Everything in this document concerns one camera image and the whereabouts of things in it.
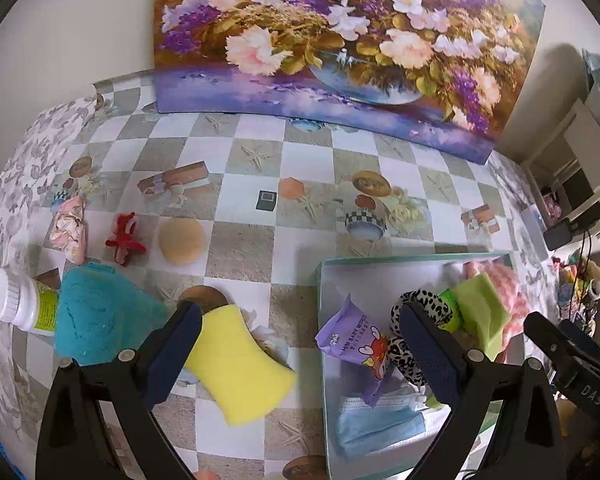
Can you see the purple wipes packet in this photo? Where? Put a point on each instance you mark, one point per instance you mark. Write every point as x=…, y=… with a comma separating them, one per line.
x=350, y=335

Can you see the pink knit cloth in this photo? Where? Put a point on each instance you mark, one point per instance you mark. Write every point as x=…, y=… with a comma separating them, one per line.
x=510, y=285

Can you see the black device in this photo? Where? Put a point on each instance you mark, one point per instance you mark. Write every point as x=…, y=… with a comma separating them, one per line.
x=560, y=236

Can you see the grey floral tablecloth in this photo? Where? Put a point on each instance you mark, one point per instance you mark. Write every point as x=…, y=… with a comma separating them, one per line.
x=15, y=170

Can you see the small black card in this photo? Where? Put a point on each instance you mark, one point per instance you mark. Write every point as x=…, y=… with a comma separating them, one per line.
x=266, y=200

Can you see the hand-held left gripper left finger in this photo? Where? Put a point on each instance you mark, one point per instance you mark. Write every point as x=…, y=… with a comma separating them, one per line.
x=175, y=355

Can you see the yellow sponge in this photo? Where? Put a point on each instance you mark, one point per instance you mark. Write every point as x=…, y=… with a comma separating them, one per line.
x=235, y=365

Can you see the teal towel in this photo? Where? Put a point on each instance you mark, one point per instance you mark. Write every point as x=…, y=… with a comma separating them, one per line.
x=100, y=310

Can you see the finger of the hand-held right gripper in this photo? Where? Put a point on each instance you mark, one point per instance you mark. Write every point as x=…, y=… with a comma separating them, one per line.
x=545, y=335

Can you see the blue face mask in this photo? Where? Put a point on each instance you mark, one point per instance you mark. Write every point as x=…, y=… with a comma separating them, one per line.
x=375, y=425

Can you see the red pipe cleaner figure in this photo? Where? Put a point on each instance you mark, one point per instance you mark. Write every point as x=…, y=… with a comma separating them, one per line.
x=125, y=240

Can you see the pile of colourful toys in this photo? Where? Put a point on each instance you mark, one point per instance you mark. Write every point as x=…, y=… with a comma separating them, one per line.
x=582, y=280

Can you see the white bottle with green label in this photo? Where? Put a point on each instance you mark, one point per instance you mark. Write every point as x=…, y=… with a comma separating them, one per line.
x=20, y=300

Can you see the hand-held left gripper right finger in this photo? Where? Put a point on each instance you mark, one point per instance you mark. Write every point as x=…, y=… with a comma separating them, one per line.
x=432, y=355

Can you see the leopard print scrunchie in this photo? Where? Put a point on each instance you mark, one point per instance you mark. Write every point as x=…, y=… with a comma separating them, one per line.
x=397, y=310

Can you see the white shelf unit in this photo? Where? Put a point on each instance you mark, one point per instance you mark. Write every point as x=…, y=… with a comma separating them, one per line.
x=590, y=135

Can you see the flower painting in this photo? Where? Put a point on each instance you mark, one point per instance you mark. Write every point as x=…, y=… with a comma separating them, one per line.
x=330, y=35

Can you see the round beige sponge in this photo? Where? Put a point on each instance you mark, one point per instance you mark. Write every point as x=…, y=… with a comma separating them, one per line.
x=181, y=241

